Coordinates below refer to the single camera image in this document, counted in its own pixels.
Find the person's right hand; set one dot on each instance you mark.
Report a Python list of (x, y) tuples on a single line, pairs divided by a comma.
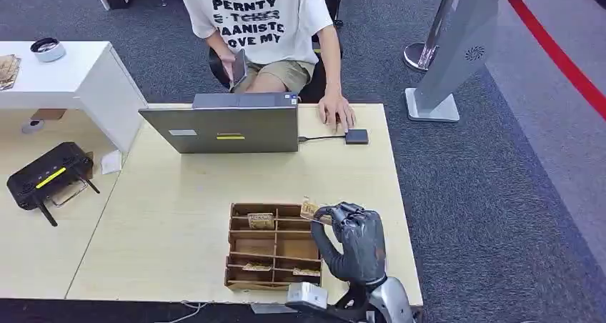
[(227, 65)]

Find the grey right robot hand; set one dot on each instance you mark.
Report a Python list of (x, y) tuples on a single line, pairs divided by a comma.
[(360, 245)]

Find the person's left hand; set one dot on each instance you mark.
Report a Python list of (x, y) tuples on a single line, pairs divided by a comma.
[(337, 112)]

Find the dark smartphone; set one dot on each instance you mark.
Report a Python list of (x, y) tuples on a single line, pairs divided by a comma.
[(239, 68)]

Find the printed wooden card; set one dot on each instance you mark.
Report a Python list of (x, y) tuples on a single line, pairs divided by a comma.
[(261, 221), (308, 210), (257, 267), (306, 272)]

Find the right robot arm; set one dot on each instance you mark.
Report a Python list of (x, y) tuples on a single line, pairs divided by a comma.
[(395, 302)]

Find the small black hub box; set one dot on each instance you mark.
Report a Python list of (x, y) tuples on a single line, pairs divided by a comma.
[(356, 136)]

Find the person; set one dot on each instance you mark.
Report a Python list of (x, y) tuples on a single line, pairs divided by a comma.
[(258, 27)]

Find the grey laptop with stickers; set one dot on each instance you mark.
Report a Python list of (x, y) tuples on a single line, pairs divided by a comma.
[(227, 129)]

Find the wooden card sorting box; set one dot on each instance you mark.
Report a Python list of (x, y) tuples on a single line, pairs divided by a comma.
[(274, 250)]

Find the grey kiosk stand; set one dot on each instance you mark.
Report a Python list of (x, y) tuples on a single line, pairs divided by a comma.
[(454, 51)]

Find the white paper slip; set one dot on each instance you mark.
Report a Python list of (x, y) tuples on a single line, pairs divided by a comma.
[(111, 162)]

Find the white side table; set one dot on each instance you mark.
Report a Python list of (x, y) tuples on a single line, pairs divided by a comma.
[(71, 79)]

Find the round grey bowl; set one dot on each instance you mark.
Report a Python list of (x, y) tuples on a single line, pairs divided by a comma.
[(47, 50)]

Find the clear router stand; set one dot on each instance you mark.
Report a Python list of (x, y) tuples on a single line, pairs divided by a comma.
[(68, 193)]

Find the round grey disc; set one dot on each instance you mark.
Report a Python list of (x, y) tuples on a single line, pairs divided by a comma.
[(32, 126)]

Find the black router with antennas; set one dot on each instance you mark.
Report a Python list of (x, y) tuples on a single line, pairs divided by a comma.
[(47, 176)]

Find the stack of wooden cards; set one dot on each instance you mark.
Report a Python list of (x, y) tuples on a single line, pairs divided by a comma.
[(8, 71)]

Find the red floor tape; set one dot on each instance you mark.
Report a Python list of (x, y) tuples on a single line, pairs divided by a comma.
[(558, 55)]

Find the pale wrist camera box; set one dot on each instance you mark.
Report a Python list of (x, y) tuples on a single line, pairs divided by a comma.
[(307, 296)]

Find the chrome stanchion post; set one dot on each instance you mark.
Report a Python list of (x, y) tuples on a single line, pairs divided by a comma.
[(420, 55)]

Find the grey bracket under desk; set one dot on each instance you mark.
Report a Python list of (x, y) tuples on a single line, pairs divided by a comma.
[(267, 308)]

